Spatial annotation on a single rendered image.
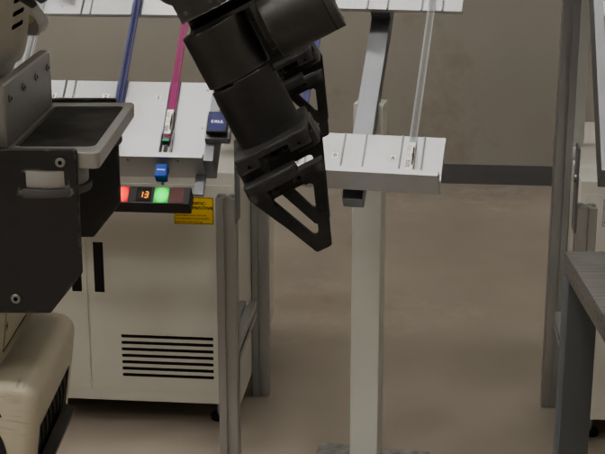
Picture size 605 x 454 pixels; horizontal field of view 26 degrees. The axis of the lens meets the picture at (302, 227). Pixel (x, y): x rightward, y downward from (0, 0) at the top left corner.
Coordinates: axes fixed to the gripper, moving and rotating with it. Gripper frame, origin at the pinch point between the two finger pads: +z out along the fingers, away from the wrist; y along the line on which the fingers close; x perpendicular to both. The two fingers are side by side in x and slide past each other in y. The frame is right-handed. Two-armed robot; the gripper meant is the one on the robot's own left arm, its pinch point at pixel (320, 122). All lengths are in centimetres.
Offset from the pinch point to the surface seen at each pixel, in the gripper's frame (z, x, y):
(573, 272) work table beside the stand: 33.4, -19.1, 6.7
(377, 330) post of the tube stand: 64, 20, 102
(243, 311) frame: 55, 47, 124
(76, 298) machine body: 37, 82, 132
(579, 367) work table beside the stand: 46.8, -14.4, 8.9
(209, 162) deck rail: 16, 33, 98
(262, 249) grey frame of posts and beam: 50, 41, 148
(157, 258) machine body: 36, 60, 130
